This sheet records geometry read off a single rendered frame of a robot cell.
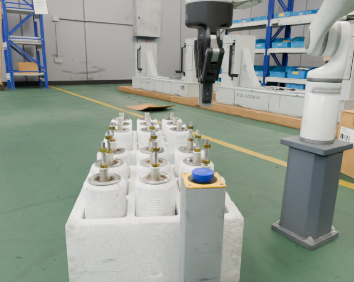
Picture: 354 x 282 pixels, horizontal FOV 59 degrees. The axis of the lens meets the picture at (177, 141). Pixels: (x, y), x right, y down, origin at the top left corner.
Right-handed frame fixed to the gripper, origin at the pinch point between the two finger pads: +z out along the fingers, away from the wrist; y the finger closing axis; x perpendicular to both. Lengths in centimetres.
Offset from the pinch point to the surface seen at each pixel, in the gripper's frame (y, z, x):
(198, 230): 4.0, 23.1, -1.3
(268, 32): -552, -55, 232
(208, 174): 2.2, 13.5, 0.5
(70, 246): -8.9, 33.3, -26.2
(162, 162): -27.8, 21.4, -5.4
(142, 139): -67, 25, -10
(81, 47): -648, -23, -132
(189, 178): 0.4, 14.9, -2.5
